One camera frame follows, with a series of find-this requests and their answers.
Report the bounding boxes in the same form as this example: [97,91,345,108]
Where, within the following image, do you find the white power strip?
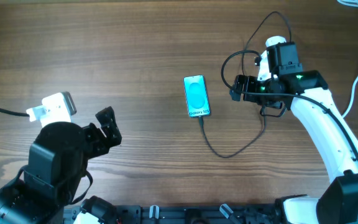
[265,35,287,47]

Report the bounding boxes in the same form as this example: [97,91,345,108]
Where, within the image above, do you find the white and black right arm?
[230,36,358,223]

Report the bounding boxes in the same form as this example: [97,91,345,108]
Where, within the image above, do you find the blue screen smartphone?
[183,75,211,118]

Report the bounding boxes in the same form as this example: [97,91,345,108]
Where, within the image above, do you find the black charger cable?
[198,11,293,159]

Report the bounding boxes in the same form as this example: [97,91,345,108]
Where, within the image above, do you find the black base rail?
[63,203,282,224]

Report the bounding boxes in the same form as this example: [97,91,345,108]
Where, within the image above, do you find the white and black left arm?
[0,107,122,223]

